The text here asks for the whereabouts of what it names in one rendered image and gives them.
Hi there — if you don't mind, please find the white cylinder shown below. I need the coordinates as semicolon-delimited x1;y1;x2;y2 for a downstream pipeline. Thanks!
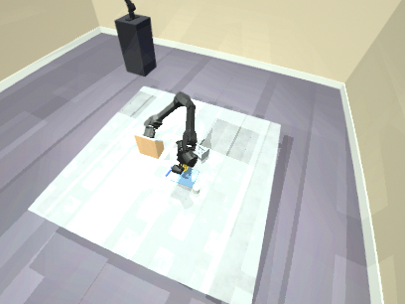
193;184;200;194

